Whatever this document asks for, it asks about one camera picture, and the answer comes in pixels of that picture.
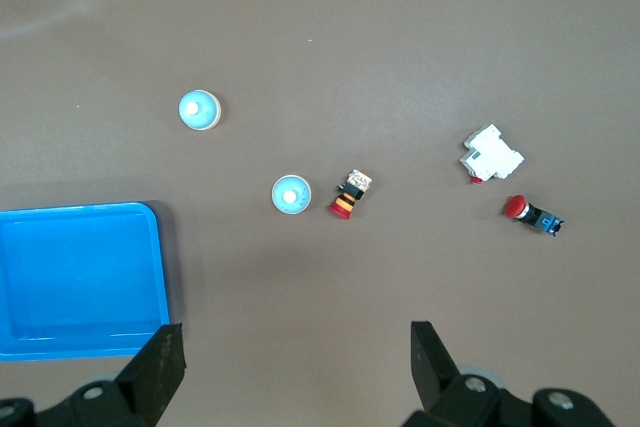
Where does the red orange emergency stop button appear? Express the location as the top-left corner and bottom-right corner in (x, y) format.
(328, 169), (374, 220)

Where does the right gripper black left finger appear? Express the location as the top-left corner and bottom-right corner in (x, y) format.
(37, 322), (187, 427)

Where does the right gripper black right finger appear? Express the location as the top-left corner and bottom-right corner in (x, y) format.
(402, 321), (619, 427)

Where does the blue plastic tray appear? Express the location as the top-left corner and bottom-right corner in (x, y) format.
(0, 201), (171, 362)

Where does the red push button blue base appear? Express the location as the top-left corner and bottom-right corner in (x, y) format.
(503, 194), (566, 237)

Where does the white circuit breaker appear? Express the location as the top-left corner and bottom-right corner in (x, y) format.
(459, 123), (525, 185)

